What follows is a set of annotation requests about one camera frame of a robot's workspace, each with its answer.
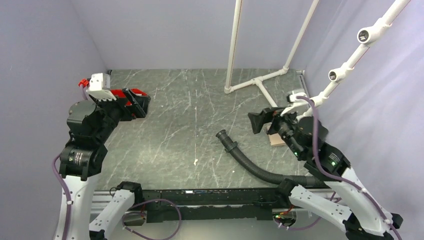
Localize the red plastic bin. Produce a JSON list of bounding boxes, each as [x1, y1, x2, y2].
[[110, 88, 148, 106]]

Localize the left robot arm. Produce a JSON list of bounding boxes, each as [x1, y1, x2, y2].
[[51, 88, 151, 240]]

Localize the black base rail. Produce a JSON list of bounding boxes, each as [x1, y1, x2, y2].
[[129, 187, 293, 223]]

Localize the tan leather card holder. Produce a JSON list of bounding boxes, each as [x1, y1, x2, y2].
[[268, 133, 286, 147]]

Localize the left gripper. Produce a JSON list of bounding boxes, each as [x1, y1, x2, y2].
[[91, 86, 151, 142]]

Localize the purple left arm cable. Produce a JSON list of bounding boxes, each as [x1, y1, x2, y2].
[[51, 153, 74, 240]]

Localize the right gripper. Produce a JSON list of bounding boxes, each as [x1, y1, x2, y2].
[[247, 102, 304, 158]]

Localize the white PVC pipe frame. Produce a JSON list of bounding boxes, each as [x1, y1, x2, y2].
[[223, 0, 412, 120]]

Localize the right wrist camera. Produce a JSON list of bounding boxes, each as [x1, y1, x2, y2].
[[281, 90, 309, 115]]

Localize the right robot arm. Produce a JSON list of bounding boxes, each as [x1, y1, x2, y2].
[[247, 107, 403, 240]]

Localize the black corrugated hose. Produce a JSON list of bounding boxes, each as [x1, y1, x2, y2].
[[215, 129, 327, 188]]

